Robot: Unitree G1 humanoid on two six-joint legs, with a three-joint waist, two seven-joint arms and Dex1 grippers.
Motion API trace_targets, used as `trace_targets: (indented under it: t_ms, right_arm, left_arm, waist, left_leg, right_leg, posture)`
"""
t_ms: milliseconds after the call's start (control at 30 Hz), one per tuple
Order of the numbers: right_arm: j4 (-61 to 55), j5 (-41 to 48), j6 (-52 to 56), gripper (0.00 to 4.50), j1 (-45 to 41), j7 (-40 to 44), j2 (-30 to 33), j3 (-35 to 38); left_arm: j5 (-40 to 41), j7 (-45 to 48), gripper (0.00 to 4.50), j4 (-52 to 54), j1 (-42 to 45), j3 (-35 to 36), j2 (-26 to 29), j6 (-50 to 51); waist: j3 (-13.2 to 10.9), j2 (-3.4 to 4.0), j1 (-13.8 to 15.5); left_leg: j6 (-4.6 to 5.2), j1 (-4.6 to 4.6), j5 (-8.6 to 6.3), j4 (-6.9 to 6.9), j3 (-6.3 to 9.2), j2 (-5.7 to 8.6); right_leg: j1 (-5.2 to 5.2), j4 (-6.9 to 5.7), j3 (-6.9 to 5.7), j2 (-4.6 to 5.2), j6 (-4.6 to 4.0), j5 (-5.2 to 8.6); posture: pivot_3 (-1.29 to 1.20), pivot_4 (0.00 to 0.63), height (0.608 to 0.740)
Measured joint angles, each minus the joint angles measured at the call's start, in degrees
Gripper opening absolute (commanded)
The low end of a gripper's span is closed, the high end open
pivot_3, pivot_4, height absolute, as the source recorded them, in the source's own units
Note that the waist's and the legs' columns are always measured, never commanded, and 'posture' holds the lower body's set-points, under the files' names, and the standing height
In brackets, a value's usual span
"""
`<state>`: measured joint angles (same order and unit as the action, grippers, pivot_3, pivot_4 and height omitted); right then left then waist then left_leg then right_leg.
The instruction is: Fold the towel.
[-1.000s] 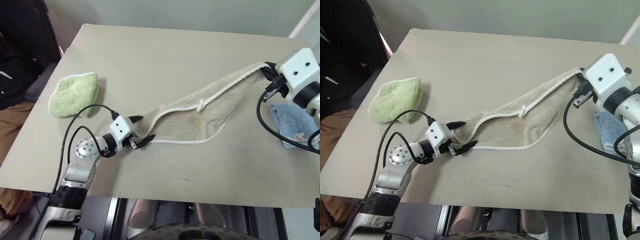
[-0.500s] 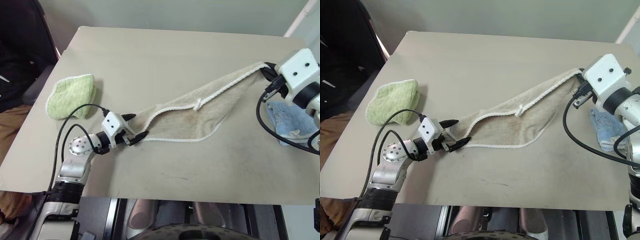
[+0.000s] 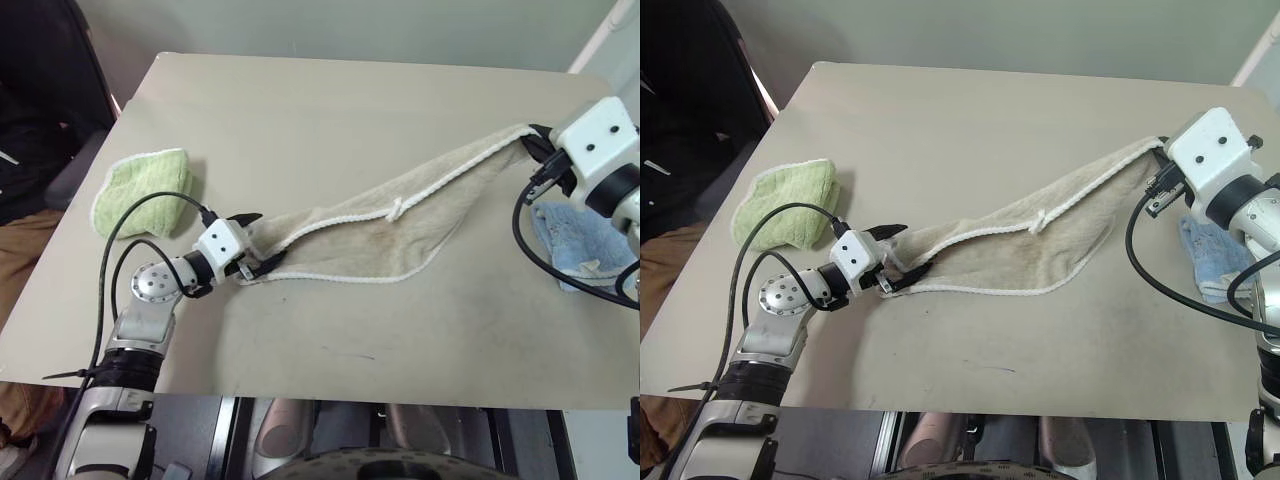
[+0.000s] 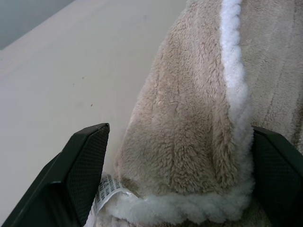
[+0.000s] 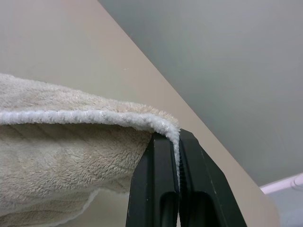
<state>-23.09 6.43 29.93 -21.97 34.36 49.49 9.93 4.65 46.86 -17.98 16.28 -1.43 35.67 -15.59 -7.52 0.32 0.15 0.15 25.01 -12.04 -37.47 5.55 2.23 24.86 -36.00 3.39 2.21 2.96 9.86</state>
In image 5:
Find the beige fluffy towel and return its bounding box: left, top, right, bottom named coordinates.
left=0, top=72, right=182, bottom=227

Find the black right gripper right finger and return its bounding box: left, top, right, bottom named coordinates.
left=178, top=128, right=235, bottom=227

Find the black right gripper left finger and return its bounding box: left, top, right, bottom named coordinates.
left=125, top=131, right=181, bottom=227

